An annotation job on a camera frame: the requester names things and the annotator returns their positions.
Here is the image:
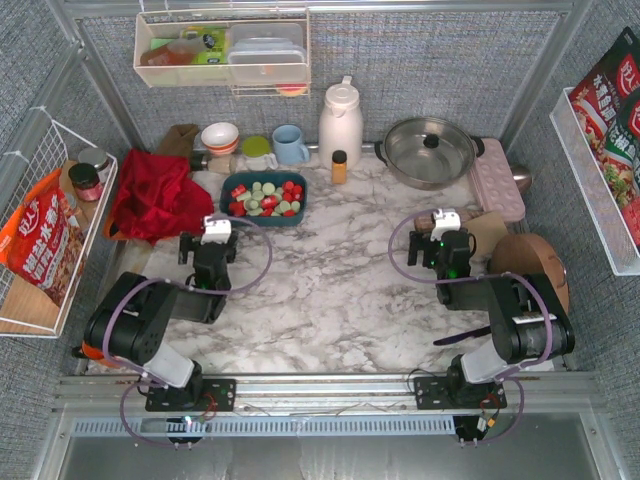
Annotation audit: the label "brown cardboard sheet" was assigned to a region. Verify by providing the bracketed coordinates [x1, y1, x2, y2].
[463, 212, 508, 256]

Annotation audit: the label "red capsule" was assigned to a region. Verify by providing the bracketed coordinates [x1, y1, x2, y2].
[229, 202, 246, 217]
[231, 184, 247, 198]
[291, 185, 304, 200]

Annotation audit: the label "green capsule bottom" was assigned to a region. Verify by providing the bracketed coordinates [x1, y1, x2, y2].
[244, 199, 261, 211]

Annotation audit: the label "green capsule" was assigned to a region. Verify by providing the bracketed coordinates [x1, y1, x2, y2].
[244, 199, 261, 211]
[262, 182, 276, 195]

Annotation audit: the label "red capsule number two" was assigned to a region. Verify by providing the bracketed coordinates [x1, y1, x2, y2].
[261, 196, 280, 209]

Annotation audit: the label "red cloth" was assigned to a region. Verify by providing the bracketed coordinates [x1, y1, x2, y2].
[105, 149, 214, 245]

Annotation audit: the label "teal storage basket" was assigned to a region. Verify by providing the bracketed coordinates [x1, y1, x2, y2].
[219, 172, 307, 227]

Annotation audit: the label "brown cloth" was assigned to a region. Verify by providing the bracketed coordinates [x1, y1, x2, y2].
[154, 123, 200, 159]

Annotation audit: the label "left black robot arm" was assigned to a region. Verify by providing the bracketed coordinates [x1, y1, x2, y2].
[75, 231, 238, 397]

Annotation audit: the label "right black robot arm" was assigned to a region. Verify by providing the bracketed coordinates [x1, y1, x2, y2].
[407, 229, 575, 408]

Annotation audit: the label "round wooden board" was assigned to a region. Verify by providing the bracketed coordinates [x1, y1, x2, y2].
[488, 233, 570, 313]

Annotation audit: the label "purple knife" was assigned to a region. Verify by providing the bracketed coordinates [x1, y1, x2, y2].
[433, 325, 491, 346]

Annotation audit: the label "pink egg tray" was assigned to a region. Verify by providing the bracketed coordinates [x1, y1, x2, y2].
[469, 136, 526, 223]

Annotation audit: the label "clear glass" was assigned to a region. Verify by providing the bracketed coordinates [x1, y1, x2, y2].
[207, 155, 237, 175]

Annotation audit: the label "steel pot with lid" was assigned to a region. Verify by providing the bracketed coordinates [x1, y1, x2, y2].
[374, 117, 485, 191]

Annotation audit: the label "steel ladle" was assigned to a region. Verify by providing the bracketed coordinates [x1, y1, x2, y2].
[510, 164, 533, 196]

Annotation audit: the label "orange tray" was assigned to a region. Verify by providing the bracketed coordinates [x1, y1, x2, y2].
[103, 218, 126, 241]

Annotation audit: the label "green lid white cup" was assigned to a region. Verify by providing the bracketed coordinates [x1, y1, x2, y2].
[241, 136, 278, 171]

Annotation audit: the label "white orange striped bowl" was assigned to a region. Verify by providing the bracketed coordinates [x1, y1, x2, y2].
[201, 122, 239, 156]

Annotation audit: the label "blue mug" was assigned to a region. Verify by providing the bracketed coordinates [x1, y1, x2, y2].
[272, 125, 310, 166]

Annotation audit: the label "red lid jar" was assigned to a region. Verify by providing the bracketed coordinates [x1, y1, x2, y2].
[68, 163, 103, 202]

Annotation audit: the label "orange spice jar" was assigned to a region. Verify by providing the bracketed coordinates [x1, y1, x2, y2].
[331, 150, 347, 184]

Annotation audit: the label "orange cup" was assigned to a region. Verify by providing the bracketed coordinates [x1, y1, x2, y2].
[72, 342, 118, 368]

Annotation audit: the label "silver lid jar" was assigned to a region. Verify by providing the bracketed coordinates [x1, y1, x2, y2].
[78, 147, 111, 183]

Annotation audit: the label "white thermos jug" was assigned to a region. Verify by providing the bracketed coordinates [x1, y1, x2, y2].
[318, 76, 364, 169]

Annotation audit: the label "red seasoning bag left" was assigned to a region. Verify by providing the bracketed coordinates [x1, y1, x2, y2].
[1, 168, 84, 307]

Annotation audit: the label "clear plastic containers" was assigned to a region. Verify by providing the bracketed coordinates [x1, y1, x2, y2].
[226, 22, 307, 85]

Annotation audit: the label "red seasoning bags right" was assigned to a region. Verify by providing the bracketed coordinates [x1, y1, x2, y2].
[569, 27, 639, 245]

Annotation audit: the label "green snack packet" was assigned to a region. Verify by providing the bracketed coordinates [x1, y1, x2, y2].
[180, 26, 229, 65]

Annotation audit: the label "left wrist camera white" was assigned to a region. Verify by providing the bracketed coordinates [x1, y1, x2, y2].
[200, 216, 233, 245]

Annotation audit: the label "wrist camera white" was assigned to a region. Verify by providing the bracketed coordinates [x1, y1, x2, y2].
[200, 216, 233, 245]
[430, 209, 461, 241]

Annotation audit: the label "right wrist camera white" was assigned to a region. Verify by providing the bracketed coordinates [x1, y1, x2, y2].
[430, 209, 461, 241]

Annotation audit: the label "white wire basket right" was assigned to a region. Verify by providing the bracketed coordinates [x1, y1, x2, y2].
[549, 87, 639, 277]

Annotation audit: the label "white wire basket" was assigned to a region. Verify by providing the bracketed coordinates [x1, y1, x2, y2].
[1, 108, 119, 338]
[549, 87, 639, 277]

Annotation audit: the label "white wire basket left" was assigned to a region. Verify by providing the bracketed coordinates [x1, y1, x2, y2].
[1, 108, 119, 338]

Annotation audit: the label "white wall basket top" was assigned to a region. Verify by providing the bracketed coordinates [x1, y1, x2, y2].
[133, 10, 311, 96]

